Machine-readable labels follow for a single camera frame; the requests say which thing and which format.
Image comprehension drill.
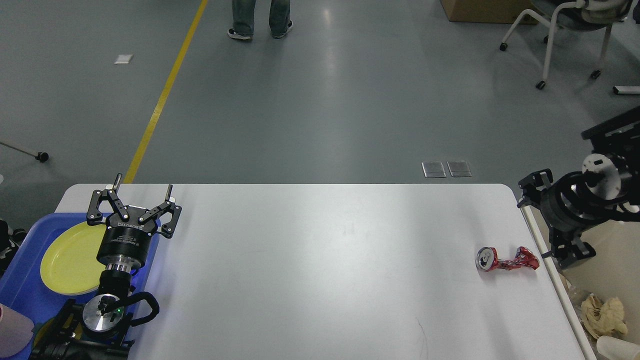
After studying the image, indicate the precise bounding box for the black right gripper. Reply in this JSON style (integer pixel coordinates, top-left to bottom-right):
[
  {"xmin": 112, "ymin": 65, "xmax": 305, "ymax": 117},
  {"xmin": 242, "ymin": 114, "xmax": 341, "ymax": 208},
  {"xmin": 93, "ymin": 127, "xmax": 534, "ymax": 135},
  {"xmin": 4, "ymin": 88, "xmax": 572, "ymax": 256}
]
[{"xmin": 517, "ymin": 168, "xmax": 601, "ymax": 270}]

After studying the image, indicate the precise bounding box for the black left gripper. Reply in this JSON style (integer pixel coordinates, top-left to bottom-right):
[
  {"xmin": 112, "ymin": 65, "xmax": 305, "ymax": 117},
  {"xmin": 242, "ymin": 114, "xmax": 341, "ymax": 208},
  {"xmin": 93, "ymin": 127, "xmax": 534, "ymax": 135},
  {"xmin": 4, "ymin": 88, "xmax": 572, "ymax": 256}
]
[{"xmin": 86, "ymin": 173, "xmax": 183, "ymax": 269}]

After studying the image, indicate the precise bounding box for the yellow plate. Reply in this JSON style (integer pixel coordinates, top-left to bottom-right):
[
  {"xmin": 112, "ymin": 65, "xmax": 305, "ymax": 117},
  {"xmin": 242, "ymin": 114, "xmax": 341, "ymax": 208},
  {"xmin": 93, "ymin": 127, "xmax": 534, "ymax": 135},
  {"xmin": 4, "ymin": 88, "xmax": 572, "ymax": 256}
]
[{"xmin": 39, "ymin": 222, "xmax": 106, "ymax": 293}]

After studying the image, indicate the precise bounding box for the crushed red can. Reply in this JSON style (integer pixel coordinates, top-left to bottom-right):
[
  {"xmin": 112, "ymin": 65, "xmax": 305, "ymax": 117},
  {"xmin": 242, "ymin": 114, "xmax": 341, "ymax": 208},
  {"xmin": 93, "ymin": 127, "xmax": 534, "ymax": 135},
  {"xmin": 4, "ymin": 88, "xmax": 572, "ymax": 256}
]
[{"xmin": 475, "ymin": 246, "xmax": 540, "ymax": 272}]

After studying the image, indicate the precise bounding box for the brown paper ball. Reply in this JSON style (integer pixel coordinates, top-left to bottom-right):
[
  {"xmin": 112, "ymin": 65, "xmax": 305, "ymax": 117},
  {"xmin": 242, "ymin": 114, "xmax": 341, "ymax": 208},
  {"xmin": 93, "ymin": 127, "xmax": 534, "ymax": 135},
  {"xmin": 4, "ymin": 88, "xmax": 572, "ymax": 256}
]
[{"xmin": 580, "ymin": 293, "xmax": 629, "ymax": 340}]

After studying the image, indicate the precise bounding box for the grey mug yellow inside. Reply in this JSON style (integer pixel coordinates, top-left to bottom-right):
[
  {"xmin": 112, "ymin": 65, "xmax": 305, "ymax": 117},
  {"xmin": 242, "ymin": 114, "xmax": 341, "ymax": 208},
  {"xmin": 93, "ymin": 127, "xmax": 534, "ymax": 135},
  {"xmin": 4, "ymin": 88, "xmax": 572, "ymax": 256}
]
[{"xmin": 30, "ymin": 317, "xmax": 83, "ymax": 350}]

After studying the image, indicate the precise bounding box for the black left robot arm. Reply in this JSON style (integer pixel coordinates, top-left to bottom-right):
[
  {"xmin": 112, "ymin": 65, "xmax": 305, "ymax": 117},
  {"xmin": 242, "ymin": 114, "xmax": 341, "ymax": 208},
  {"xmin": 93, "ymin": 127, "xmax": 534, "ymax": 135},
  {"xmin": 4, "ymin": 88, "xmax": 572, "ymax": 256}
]
[{"xmin": 29, "ymin": 174, "xmax": 182, "ymax": 360}]

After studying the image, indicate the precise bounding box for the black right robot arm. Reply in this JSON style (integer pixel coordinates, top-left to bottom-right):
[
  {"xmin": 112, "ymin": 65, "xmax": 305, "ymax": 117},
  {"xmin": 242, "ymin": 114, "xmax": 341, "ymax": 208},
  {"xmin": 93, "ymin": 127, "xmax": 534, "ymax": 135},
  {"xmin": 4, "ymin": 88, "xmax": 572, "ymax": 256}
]
[{"xmin": 518, "ymin": 107, "xmax": 640, "ymax": 270}]

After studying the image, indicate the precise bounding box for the beige plastic bin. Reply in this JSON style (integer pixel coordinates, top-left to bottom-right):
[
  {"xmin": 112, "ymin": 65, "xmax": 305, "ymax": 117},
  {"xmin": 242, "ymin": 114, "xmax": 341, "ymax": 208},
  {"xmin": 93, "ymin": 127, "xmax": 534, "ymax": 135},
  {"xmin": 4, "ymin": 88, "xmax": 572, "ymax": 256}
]
[{"xmin": 542, "ymin": 221, "xmax": 640, "ymax": 360}]

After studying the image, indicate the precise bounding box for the floor socket plate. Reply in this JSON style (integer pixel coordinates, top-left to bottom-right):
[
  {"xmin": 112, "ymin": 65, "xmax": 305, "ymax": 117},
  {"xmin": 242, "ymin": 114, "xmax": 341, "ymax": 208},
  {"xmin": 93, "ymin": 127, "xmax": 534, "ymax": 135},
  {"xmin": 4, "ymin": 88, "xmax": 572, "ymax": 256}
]
[
  {"xmin": 421, "ymin": 161, "xmax": 447, "ymax": 179},
  {"xmin": 446, "ymin": 161, "xmax": 473, "ymax": 178}
]

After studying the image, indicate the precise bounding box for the chair leg with caster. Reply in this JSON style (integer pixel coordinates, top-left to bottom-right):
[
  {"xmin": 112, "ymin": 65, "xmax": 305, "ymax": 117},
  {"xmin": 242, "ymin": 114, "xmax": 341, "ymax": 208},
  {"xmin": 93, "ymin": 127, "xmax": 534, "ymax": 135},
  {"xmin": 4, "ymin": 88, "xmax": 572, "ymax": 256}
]
[{"xmin": 0, "ymin": 139, "xmax": 50, "ymax": 163}]

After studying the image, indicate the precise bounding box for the blue plastic tray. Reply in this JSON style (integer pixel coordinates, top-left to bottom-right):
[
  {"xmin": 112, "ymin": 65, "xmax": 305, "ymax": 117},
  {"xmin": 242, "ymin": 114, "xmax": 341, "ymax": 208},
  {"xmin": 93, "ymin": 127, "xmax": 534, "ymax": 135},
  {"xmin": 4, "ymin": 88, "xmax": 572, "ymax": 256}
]
[{"xmin": 1, "ymin": 212, "xmax": 142, "ymax": 360}]

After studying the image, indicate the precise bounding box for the white bar on floor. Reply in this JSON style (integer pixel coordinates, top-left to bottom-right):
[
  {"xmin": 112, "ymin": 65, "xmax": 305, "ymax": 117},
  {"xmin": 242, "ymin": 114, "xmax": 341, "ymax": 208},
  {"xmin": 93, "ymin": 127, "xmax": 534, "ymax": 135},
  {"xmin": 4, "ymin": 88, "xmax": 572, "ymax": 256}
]
[{"xmin": 612, "ymin": 85, "xmax": 640, "ymax": 96}]

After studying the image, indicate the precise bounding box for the pink cup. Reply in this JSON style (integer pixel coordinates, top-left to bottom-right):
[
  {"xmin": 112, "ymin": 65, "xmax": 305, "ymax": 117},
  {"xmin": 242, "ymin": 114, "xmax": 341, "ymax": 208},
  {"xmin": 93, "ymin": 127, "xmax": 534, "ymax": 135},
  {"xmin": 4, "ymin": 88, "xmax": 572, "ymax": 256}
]
[{"xmin": 0, "ymin": 304, "xmax": 35, "ymax": 359}]

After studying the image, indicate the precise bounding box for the white paper on floor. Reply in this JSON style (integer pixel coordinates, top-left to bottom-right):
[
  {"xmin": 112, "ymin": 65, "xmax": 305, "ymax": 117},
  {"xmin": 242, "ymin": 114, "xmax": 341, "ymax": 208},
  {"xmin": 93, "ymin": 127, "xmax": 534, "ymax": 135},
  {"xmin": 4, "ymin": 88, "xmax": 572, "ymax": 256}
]
[{"xmin": 113, "ymin": 54, "xmax": 134, "ymax": 65}]

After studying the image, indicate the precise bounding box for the white office chair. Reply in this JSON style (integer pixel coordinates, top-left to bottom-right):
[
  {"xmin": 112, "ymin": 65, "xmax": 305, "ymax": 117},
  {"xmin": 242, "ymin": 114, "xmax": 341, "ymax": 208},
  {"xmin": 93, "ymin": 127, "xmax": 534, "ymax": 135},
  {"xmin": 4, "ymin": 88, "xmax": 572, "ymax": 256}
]
[{"xmin": 499, "ymin": 0, "xmax": 633, "ymax": 91}]

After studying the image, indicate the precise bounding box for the cardboard box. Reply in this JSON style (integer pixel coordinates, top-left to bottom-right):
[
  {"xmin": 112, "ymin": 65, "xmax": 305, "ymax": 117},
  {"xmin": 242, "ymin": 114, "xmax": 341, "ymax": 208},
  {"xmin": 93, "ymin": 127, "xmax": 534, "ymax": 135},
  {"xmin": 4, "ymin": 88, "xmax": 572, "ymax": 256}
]
[{"xmin": 439, "ymin": 0, "xmax": 534, "ymax": 24}]

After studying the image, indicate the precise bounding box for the person in blue jeans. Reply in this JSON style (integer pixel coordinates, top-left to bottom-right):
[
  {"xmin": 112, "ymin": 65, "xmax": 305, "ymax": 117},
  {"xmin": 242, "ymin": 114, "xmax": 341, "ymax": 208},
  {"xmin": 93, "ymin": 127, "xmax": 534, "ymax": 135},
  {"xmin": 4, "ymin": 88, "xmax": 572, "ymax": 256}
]
[{"xmin": 227, "ymin": 0, "xmax": 294, "ymax": 41}]

